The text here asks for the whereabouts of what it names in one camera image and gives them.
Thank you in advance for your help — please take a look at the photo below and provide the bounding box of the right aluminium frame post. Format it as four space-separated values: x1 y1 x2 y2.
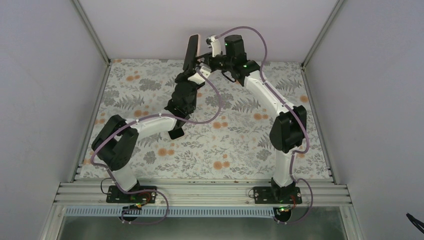
301 0 345 70

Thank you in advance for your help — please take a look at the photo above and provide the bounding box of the perforated cable duct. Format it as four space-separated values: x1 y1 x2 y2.
64 205 275 218

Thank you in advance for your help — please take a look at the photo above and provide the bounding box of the aluminium frame post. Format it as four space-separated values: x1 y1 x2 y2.
301 0 345 70
71 0 111 65

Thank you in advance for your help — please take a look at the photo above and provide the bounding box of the black smartphone on table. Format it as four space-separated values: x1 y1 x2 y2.
168 128 185 140

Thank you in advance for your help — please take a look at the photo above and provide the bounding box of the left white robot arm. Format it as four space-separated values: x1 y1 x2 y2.
90 67 211 203

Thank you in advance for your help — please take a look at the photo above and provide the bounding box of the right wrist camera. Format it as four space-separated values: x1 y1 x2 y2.
205 35 223 58

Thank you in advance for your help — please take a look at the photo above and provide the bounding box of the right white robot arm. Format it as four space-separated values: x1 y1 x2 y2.
199 34 310 204

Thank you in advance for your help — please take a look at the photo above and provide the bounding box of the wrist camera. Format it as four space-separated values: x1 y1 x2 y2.
205 35 223 58
187 65 212 85

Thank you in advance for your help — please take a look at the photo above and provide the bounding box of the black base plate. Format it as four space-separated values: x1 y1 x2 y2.
105 185 157 205
252 186 303 205

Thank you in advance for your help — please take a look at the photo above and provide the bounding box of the black smartphone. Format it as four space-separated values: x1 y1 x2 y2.
168 128 185 140
182 34 197 75

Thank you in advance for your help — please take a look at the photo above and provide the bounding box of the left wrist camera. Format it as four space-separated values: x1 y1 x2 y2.
187 65 212 85

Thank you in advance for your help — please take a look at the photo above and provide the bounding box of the black object at edge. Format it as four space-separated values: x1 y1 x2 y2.
406 213 424 234

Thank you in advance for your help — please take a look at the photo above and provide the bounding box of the floral table mat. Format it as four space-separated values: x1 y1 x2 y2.
90 59 330 180

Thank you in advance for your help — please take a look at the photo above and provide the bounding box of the pink phone case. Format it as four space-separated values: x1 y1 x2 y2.
195 34 201 57

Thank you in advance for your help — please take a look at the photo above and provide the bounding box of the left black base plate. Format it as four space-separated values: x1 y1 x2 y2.
105 185 157 205

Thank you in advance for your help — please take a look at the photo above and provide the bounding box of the aluminium front rail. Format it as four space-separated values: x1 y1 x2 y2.
53 180 353 207

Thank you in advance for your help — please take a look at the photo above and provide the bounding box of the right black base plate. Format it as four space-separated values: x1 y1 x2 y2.
252 186 303 205

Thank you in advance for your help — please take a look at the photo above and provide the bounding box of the left aluminium frame post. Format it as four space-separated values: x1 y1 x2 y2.
71 0 111 65

